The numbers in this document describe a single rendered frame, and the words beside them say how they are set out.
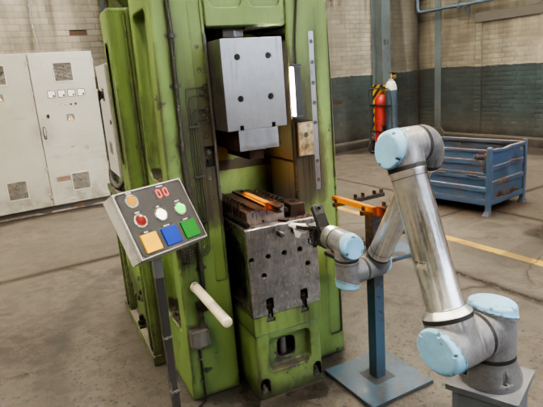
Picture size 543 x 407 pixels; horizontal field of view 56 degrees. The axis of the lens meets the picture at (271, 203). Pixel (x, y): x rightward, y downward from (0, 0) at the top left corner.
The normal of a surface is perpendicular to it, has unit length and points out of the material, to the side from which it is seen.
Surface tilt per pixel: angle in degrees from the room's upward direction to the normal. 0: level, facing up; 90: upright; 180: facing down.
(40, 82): 90
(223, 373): 90
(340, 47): 94
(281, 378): 90
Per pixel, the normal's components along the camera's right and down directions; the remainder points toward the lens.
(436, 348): -0.81, 0.28
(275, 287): 0.43, 0.19
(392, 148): -0.87, 0.07
